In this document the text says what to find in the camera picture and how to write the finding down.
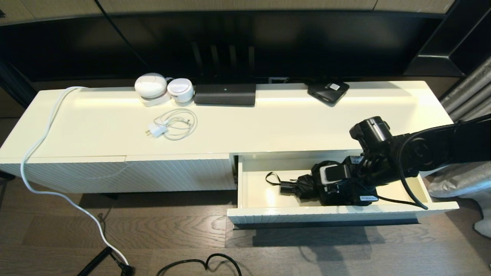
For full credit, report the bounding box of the black folding umbrella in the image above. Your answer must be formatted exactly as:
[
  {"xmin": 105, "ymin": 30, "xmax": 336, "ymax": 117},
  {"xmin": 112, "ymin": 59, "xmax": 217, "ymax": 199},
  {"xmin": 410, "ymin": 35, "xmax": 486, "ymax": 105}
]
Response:
[{"xmin": 265, "ymin": 160, "xmax": 363, "ymax": 206}]

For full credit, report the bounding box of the white fluted drawer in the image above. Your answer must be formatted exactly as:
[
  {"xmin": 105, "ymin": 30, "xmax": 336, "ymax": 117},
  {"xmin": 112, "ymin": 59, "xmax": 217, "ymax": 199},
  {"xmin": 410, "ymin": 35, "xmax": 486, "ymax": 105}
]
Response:
[{"xmin": 227, "ymin": 150, "xmax": 460, "ymax": 227}]

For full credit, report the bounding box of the cream TV cabinet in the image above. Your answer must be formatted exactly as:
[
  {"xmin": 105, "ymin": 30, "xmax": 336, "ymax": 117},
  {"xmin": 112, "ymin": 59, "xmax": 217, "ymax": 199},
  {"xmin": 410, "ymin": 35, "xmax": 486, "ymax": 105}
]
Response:
[{"xmin": 0, "ymin": 80, "xmax": 473, "ymax": 194}]

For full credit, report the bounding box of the grey curtain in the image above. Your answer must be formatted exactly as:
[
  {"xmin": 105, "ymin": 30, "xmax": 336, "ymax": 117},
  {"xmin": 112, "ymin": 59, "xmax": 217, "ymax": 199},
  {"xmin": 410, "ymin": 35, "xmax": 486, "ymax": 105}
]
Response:
[{"xmin": 428, "ymin": 56, "xmax": 491, "ymax": 200}]

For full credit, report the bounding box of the black set-top box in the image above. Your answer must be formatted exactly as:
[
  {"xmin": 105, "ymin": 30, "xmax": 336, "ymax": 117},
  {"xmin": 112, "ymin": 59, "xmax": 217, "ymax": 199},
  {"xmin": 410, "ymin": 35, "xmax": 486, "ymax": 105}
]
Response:
[{"xmin": 307, "ymin": 80, "xmax": 350, "ymax": 106}]

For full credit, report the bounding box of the white rounded floor object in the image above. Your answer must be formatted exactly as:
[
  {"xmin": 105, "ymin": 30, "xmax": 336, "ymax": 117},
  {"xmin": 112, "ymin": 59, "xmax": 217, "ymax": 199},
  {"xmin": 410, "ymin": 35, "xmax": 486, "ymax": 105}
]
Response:
[{"xmin": 475, "ymin": 209, "xmax": 491, "ymax": 237}]

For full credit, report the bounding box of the black television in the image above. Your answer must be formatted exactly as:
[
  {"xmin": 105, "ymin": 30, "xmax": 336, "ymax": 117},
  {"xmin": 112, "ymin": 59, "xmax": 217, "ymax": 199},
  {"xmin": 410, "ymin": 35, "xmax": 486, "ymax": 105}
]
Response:
[{"xmin": 103, "ymin": 10, "xmax": 447, "ymax": 82}]

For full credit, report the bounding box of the black router with antennas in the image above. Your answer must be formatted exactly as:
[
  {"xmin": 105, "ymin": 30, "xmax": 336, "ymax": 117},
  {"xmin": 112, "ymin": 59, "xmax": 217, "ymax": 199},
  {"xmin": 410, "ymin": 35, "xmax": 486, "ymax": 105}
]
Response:
[{"xmin": 191, "ymin": 40, "xmax": 257, "ymax": 106}]

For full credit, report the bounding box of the white fluted flat cabinet door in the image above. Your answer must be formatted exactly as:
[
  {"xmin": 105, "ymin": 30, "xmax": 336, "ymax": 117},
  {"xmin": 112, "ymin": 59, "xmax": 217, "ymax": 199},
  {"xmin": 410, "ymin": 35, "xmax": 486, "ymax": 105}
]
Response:
[{"xmin": 126, "ymin": 153, "xmax": 236, "ymax": 191}]

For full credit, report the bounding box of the small white round device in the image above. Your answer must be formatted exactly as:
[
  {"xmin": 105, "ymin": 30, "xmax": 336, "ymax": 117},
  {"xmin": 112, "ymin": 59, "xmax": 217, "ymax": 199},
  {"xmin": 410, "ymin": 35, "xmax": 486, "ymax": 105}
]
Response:
[{"xmin": 167, "ymin": 78, "xmax": 194, "ymax": 103}]

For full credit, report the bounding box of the large white dome device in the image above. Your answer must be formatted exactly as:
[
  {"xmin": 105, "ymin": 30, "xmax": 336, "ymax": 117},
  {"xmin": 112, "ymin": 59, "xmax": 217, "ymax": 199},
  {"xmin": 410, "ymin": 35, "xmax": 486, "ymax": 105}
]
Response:
[{"xmin": 134, "ymin": 73, "xmax": 171, "ymax": 108}]

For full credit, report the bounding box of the white fluted curved cabinet panel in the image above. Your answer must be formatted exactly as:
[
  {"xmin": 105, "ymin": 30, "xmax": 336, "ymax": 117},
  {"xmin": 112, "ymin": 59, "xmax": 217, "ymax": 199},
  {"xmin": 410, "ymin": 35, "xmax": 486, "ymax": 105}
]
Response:
[{"xmin": 0, "ymin": 155, "xmax": 133, "ymax": 193}]

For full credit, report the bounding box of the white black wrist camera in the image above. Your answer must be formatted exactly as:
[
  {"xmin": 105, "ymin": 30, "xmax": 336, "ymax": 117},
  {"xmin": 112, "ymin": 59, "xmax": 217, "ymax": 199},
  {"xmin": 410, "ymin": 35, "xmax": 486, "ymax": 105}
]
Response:
[{"xmin": 319, "ymin": 164, "xmax": 352, "ymax": 186}]

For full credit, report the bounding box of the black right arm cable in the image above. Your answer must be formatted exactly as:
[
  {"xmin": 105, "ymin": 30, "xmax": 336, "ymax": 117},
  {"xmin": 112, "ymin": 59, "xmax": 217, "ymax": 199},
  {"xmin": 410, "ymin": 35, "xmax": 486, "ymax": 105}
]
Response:
[{"xmin": 374, "ymin": 130, "xmax": 429, "ymax": 210}]

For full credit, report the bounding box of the black wall shelf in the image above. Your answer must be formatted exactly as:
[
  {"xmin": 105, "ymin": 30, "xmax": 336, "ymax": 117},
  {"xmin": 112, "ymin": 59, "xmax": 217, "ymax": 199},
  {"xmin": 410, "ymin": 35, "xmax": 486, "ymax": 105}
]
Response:
[{"xmin": 403, "ymin": 0, "xmax": 491, "ymax": 76}]

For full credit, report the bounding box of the black floor cable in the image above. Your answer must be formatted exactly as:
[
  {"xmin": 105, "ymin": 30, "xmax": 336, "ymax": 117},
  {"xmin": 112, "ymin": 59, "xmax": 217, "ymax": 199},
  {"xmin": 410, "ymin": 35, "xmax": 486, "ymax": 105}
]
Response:
[{"xmin": 155, "ymin": 253, "xmax": 243, "ymax": 276}]

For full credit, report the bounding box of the white charger with cable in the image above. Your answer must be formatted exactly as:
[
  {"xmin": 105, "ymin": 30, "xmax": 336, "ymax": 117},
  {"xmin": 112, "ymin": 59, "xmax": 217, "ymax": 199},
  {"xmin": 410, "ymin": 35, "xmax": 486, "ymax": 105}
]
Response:
[{"xmin": 145, "ymin": 108, "xmax": 198, "ymax": 141}]

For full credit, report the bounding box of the black coiled cable with plug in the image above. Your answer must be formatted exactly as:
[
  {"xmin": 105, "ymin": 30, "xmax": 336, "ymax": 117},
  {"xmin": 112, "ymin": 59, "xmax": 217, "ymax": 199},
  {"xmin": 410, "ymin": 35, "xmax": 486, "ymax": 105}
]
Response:
[{"xmin": 77, "ymin": 246, "xmax": 135, "ymax": 276}]

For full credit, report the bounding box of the thick white power cable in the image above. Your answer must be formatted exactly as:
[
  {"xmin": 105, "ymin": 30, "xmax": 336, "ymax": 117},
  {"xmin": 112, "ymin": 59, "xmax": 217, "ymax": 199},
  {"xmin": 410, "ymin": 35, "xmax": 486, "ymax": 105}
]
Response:
[{"xmin": 20, "ymin": 86, "xmax": 130, "ymax": 267}]

